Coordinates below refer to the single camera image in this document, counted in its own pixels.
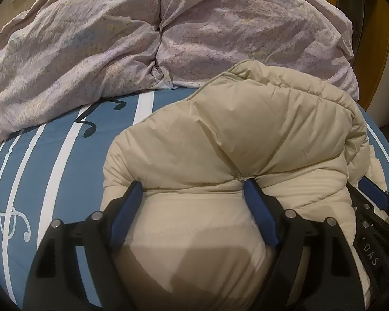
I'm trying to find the orange wooden door frame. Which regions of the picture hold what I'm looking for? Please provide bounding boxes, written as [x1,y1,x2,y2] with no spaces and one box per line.
[326,0,389,127]

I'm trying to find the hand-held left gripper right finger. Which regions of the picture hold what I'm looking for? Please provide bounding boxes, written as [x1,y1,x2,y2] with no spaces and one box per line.
[242,178,366,311]

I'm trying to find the blue white striped bed sheet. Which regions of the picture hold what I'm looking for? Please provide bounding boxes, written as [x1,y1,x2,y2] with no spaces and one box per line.
[0,88,389,311]

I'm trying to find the pink crinkled duvet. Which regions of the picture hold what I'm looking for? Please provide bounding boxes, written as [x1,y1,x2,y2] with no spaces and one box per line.
[0,0,360,144]

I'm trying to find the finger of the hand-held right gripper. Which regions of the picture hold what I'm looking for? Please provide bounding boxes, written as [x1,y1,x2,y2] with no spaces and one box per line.
[348,176,389,213]

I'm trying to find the beige puffer jacket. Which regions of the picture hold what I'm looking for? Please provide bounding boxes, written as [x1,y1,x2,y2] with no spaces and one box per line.
[100,60,389,311]

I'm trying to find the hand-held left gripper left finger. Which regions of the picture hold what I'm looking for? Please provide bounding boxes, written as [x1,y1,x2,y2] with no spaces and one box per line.
[23,181,144,311]

